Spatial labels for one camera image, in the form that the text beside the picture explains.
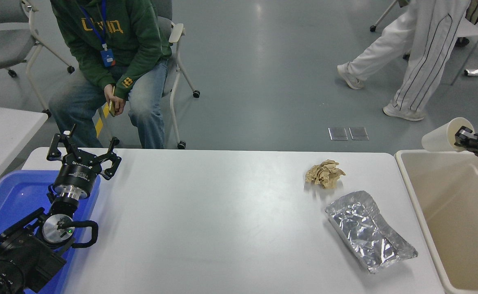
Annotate smartphone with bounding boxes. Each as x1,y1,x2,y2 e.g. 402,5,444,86
108,85,117,117

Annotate blue id badge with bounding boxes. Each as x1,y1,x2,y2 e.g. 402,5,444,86
100,49,116,68

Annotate white chair thin metal legs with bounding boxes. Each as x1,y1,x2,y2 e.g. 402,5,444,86
451,16,478,86

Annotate person's left hand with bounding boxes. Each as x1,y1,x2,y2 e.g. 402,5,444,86
112,95,126,117

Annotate large pale bin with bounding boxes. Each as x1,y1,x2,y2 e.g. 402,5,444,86
395,150,478,294

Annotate white side table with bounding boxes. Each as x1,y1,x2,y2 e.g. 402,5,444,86
0,104,49,196

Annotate blue plastic tray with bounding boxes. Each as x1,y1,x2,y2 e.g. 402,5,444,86
0,170,102,294

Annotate person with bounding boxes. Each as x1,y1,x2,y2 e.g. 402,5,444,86
48,0,173,149
337,0,472,122
455,0,478,47

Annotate white chair legs with casters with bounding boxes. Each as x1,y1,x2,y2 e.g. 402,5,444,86
369,0,411,60

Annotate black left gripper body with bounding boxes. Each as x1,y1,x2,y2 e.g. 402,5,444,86
53,160,101,196

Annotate crumpled tan paper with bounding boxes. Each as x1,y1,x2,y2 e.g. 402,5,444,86
305,160,346,189

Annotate silver foil tray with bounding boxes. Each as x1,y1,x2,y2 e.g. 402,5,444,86
325,190,418,274

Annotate white paper cup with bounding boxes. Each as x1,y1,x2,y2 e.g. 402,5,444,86
421,117,475,153

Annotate grey office chair white armrests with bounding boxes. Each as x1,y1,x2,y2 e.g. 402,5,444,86
98,0,201,149

